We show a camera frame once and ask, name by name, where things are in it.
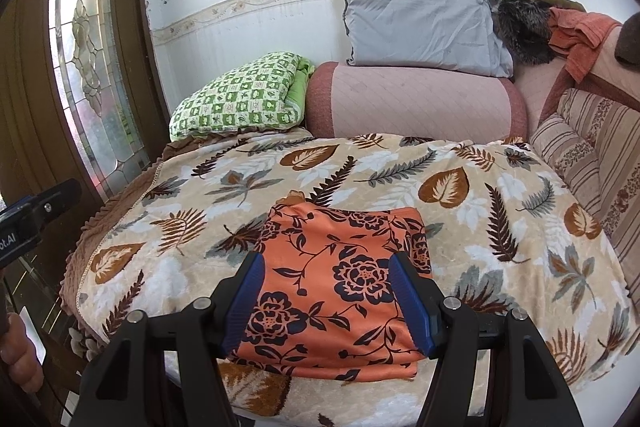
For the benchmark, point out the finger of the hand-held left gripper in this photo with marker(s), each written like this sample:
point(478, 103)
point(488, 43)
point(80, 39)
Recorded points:
point(57, 199)

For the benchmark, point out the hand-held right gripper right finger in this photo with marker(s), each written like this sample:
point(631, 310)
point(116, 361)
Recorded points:
point(415, 307)

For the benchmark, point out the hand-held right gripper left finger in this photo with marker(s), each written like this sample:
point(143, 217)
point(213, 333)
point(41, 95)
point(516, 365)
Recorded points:
point(245, 302)

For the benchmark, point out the orange floral shirt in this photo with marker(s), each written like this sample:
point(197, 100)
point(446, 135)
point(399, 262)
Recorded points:
point(325, 267)

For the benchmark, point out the person's left hand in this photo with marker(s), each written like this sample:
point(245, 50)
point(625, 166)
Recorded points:
point(20, 357)

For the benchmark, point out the dark glass door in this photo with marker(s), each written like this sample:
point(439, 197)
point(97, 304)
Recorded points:
point(45, 287)

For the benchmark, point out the wooden door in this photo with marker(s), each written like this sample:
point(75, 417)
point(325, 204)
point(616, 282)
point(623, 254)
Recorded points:
point(25, 107)

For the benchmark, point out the leaf print blanket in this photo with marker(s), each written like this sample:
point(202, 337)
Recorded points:
point(500, 217)

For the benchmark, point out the stained glass door panel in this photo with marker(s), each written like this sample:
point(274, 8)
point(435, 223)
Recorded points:
point(90, 57)

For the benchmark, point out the green checked pillow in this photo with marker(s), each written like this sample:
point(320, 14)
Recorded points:
point(240, 97)

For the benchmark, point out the pink bolster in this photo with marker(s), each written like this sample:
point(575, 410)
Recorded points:
point(410, 102)

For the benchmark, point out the striped beige cushion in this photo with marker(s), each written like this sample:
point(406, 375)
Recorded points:
point(567, 157)

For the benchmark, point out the pink quilted sofa cover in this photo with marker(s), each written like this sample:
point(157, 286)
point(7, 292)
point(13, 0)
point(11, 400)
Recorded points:
point(530, 97)

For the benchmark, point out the striped sofa back cushion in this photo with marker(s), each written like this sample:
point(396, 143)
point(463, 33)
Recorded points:
point(615, 147)

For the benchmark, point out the grey pillow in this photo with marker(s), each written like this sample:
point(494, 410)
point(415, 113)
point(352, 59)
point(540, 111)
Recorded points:
point(420, 27)

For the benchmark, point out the dark furry cloth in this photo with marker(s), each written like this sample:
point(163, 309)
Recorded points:
point(525, 32)

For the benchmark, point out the orange towel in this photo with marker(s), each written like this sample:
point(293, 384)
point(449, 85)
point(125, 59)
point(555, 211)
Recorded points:
point(580, 37)

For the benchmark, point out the olive cloth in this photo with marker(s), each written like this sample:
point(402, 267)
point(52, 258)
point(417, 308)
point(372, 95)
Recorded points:
point(552, 1)

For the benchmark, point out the dark brown cloth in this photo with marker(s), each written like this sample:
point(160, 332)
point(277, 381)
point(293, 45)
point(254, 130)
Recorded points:
point(629, 39)

